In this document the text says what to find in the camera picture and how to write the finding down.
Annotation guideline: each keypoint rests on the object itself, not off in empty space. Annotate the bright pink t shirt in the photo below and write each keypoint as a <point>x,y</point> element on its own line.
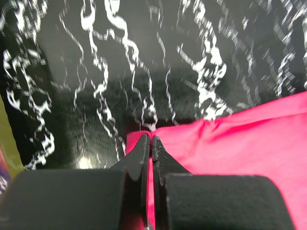
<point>268,140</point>

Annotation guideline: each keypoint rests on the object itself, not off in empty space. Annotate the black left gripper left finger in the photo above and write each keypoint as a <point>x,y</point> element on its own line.
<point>93,199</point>

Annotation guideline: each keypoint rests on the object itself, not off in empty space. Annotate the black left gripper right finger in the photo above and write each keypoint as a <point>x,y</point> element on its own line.
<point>185,201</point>

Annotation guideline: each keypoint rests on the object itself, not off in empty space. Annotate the olive green plastic tub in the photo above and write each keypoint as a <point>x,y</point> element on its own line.
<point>10,162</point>

